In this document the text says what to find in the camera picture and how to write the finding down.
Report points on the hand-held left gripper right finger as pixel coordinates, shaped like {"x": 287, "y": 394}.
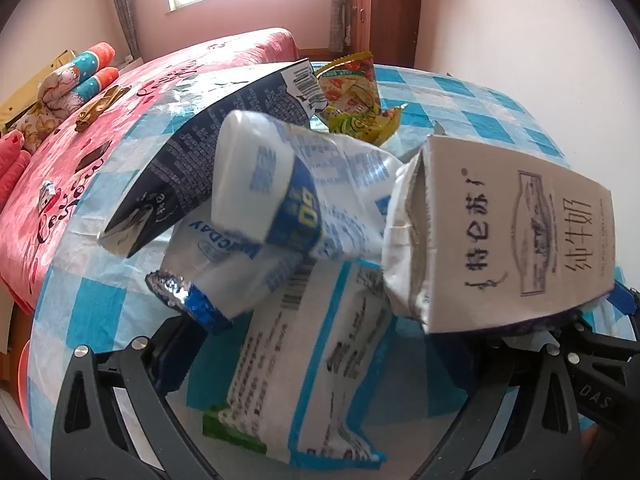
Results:
{"x": 505, "y": 400}

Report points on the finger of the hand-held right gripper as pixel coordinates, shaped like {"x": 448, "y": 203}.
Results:
{"x": 625, "y": 296}

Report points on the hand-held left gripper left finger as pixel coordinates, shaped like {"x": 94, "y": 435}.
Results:
{"x": 172, "y": 360}

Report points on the white printed snack packet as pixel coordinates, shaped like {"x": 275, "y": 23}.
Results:
{"x": 310, "y": 360}

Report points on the milk carton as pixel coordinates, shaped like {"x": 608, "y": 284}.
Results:
{"x": 500, "y": 235}

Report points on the yellow snack bag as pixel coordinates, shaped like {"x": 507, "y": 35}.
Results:
{"x": 350, "y": 90}

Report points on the orange plastic object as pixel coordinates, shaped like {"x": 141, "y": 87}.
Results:
{"x": 23, "y": 375}

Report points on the pink printed blanket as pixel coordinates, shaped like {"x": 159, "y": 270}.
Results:
{"x": 30, "y": 240}

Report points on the dark navy snack bag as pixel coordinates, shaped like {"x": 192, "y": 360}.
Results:
{"x": 190, "y": 160}

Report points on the small silver wrapper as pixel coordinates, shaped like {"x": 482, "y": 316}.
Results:
{"x": 48, "y": 194}

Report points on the red plush pillow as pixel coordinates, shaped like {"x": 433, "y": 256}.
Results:
{"x": 12, "y": 165}

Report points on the orange teal bolster pillow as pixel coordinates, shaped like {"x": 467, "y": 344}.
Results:
{"x": 100, "y": 82}
{"x": 92, "y": 57}

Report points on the colourful pillows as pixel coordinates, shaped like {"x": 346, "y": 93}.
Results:
{"x": 55, "y": 90}

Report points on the grey window curtain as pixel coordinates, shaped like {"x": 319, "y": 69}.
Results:
{"x": 124, "y": 5}

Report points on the brown wooden wardrobe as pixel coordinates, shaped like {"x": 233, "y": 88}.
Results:
{"x": 390, "y": 15}

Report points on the hanging floral curtain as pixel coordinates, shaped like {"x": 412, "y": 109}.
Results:
{"x": 341, "y": 15}

